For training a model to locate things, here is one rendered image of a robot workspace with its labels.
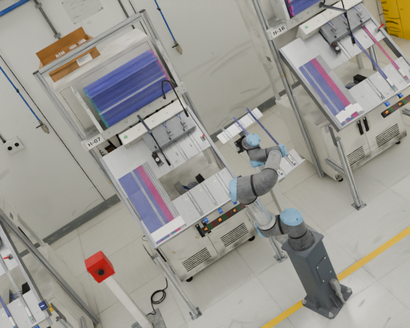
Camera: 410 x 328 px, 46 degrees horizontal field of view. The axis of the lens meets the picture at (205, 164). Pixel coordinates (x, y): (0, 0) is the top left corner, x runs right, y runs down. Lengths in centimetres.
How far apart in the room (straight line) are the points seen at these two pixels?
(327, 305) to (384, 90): 148
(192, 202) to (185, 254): 61
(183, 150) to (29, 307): 138
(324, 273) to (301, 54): 149
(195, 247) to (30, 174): 197
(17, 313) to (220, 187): 149
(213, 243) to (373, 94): 156
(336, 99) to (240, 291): 151
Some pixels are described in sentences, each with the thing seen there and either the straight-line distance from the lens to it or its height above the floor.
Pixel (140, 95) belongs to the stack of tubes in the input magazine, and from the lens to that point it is 312.
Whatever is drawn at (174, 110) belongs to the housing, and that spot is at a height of 126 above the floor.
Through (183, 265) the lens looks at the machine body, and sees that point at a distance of 366.
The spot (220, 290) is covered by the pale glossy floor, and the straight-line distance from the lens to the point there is 362.
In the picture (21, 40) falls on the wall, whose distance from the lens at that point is 449.
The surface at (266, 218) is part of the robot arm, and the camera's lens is 266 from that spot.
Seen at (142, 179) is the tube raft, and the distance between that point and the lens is 317.
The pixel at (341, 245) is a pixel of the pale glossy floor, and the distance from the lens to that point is 354.
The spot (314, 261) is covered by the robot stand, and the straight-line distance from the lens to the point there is 290.
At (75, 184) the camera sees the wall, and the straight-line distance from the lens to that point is 496.
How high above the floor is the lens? 258
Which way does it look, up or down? 32 degrees down
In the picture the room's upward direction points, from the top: 28 degrees counter-clockwise
